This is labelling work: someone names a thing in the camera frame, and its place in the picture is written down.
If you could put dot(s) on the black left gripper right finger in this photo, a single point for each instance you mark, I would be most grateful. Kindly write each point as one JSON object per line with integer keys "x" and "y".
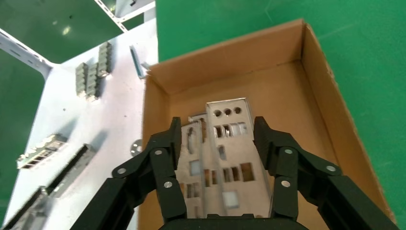
{"x": 285, "y": 165}

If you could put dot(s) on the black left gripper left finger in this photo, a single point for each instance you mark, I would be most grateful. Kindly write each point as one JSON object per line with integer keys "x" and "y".
{"x": 165, "y": 165}

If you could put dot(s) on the silver metal I/O shield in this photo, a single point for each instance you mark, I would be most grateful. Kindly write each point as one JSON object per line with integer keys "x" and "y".
{"x": 195, "y": 118}
{"x": 250, "y": 149}
{"x": 199, "y": 143}

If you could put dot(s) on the brown cardboard box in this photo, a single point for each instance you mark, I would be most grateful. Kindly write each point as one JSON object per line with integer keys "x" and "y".
{"x": 253, "y": 79}

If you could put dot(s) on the narrow silver metal bar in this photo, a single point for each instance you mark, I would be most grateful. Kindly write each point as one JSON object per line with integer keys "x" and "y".
{"x": 73, "y": 171}

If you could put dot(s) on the thin blue rod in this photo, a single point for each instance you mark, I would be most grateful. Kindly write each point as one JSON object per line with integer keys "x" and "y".
{"x": 136, "y": 62}

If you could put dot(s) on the grey perforated angle brace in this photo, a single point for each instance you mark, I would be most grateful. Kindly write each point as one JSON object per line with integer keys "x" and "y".
{"x": 136, "y": 9}
{"x": 109, "y": 14}

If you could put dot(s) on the grey perforated angle leg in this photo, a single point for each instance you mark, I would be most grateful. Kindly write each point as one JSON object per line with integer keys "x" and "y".
{"x": 22, "y": 50}

